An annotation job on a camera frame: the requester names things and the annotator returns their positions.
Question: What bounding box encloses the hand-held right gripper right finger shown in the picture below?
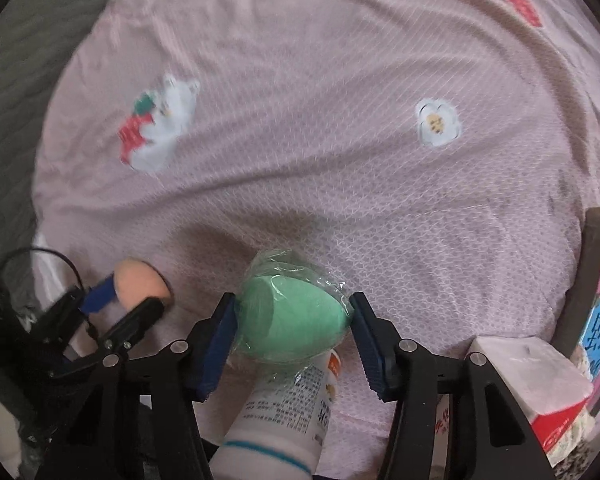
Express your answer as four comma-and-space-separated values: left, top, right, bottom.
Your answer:
349, 292, 556, 480

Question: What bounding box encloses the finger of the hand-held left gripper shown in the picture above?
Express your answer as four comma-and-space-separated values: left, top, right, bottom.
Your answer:
50, 297, 165, 378
30, 272, 126, 343

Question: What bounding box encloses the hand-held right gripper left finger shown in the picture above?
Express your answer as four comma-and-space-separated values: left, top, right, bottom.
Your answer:
35, 292, 238, 480

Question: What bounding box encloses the orange makeup sponge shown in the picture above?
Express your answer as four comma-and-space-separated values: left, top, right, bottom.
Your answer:
114, 258, 175, 313

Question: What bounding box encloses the green makeup sponge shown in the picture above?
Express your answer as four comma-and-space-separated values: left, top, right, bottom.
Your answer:
230, 249, 356, 368

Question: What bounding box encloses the white plastic jar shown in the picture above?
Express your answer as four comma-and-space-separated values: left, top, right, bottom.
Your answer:
210, 347, 343, 480

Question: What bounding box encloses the red tissue pack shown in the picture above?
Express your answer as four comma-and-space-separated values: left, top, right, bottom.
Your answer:
464, 335, 597, 468

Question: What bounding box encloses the pink printed blanket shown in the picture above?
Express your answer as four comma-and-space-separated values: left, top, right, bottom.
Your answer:
30, 0, 600, 461

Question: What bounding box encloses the grey quilted sofa cover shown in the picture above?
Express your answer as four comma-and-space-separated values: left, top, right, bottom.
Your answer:
0, 0, 131, 271

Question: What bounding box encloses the black cable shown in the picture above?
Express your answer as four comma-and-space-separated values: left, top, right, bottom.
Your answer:
0, 246, 88, 291

